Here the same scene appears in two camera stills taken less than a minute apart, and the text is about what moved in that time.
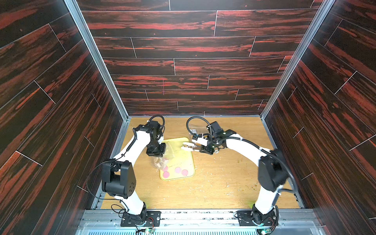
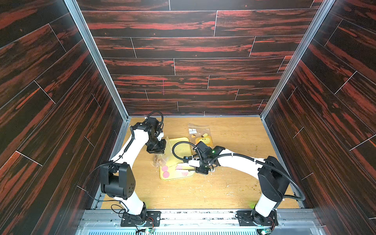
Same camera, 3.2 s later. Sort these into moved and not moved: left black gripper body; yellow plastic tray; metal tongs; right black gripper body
Moved: right black gripper body; metal tongs
Not moved: yellow plastic tray; left black gripper body
